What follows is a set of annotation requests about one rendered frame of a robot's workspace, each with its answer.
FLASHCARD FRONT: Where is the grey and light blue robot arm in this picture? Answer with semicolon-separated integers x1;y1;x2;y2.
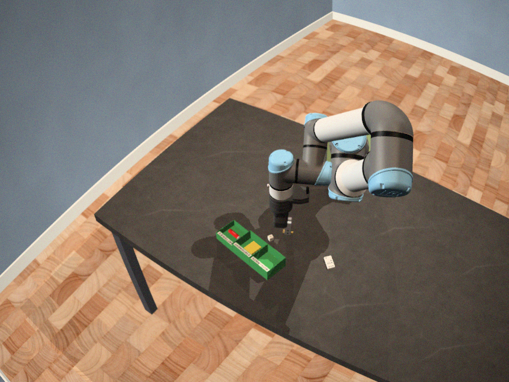
268;100;414;202

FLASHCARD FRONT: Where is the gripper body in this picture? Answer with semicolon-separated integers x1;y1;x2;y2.
267;184;310;228

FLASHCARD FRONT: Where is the yellow rectangular pad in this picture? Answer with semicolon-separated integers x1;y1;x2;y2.
244;241;261;254

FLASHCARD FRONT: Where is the white domino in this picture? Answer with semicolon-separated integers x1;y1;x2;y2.
324;256;335;270

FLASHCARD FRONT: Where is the green rack of bins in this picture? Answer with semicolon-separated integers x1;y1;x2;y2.
216;220;286;280

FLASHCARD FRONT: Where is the red cylinder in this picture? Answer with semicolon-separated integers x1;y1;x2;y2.
228;229;240;239

